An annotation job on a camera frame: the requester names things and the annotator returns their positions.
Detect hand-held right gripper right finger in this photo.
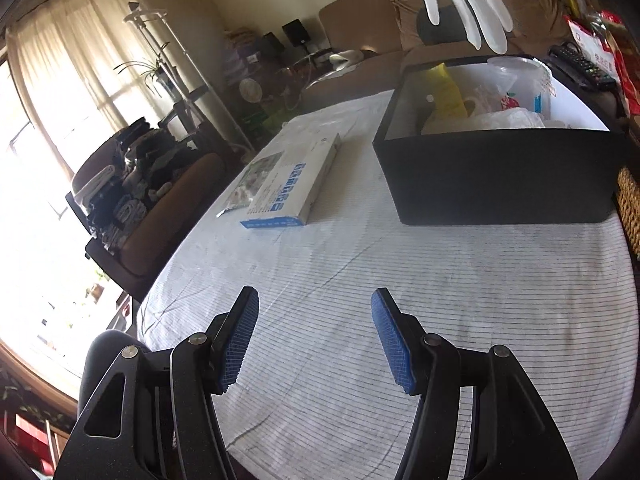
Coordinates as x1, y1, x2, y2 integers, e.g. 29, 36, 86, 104
370, 287, 581, 480

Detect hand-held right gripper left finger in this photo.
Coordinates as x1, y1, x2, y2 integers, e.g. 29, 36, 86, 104
55, 286, 260, 480

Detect black remote control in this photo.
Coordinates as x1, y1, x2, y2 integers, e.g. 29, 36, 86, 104
547, 44, 617, 92

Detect red printed packets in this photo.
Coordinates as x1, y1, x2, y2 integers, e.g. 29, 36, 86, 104
565, 10, 640, 116

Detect blue and white flat box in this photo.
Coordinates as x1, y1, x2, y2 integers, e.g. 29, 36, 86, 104
239, 132, 343, 228

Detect yellow packet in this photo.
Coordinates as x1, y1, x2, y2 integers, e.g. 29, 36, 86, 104
431, 62, 466, 118

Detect wicker basket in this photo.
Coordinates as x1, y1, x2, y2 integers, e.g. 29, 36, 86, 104
616, 165, 640, 261

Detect pile of dark clothes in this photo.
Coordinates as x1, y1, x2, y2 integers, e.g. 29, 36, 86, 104
75, 117, 196, 256

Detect dark grey cushion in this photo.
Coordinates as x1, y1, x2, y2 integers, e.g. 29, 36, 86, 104
417, 7, 471, 46

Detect stack of purple boxes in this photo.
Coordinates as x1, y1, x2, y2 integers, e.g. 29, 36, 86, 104
222, 30, 261, 86

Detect beige curtain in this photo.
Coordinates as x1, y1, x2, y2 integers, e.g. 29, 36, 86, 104
5, 0, 226, 196

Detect black storage box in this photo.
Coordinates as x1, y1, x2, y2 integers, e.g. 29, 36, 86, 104
372, 54, 632, 226

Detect striped white tablecloth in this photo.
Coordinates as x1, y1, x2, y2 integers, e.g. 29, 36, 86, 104
136, 89, 640, 480

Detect green snack packet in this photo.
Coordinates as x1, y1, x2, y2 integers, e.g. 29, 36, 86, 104
216, 152, 286, 218

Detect brown sofa cushion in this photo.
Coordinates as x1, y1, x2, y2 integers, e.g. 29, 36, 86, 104
387, 0, 566, 53

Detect black speaker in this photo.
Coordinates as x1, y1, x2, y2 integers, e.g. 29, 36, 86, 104
281, 19, 304, 47

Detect white coat rack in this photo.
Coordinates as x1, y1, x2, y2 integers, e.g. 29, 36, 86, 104
124, 2, 256, 156

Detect brown sofa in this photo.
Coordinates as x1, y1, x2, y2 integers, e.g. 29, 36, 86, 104
300, 0, 621, 116

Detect printed clear plastic cup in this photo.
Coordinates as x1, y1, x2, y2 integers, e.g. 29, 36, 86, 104
487, 56, 554, 122

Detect brown armchair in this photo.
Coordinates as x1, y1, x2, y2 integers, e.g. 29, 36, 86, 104
65, 125, 226, 301

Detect white cloth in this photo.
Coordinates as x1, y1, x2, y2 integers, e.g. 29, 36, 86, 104
327, 50, 363, 73

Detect green potted plant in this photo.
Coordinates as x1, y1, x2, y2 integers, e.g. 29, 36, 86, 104
114, 42, 173, 96

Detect clear plastic bag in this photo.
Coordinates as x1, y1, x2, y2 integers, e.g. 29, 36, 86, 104
422, 107, 548, 136

